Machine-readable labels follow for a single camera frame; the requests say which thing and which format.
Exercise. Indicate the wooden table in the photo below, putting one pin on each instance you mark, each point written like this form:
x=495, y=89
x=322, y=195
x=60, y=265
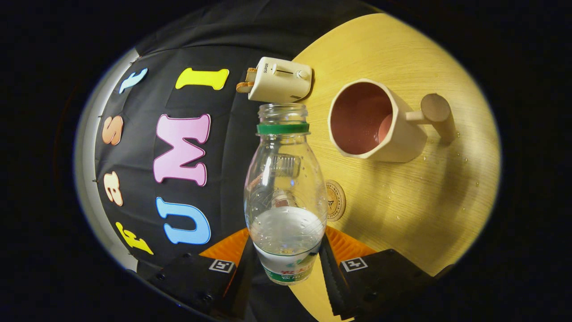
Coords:
x=402, y=201

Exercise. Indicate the clear plastic juice bottle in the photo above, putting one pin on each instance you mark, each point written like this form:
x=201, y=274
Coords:
x=286, y=223

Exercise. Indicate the round cork coaster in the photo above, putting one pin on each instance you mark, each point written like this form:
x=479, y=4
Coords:
x=336, y=201

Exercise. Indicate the black backdrop cloth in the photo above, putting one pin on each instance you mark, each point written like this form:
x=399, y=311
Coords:
x=223, y=147

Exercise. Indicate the toasted bread slice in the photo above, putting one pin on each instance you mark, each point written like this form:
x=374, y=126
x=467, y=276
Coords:
x=245, y=86

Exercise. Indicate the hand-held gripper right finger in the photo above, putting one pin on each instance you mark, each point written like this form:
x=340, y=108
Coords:
x=331, y=286

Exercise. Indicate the white toaster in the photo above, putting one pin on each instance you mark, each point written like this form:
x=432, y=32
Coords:
x=279, y=82

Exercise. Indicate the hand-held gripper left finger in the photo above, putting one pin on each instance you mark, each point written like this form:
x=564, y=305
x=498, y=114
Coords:
x=241, y=286

